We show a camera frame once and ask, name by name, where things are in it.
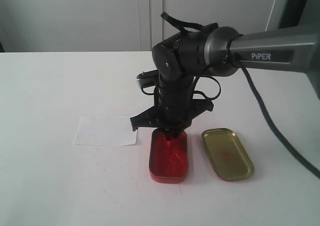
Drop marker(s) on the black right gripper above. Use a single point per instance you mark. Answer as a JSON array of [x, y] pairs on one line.
[[174, 108]]

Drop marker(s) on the red stamp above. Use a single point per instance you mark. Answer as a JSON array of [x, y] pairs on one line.
[[168, 136]]

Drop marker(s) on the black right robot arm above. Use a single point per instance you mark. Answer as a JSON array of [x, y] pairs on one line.
[[212, 51]]

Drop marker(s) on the red ink pad tin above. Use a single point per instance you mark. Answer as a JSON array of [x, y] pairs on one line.
[[168, 162]]

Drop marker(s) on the white paper sheet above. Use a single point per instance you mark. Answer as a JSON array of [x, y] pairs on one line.
[[105, 130]]

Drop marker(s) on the gold tin lid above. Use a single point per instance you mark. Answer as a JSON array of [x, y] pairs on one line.
[[227, 154]]

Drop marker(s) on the white cabinet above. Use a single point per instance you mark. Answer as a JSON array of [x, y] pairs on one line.
[[121, 25]]

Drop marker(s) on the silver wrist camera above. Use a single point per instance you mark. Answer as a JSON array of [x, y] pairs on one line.
[[147, 79]]

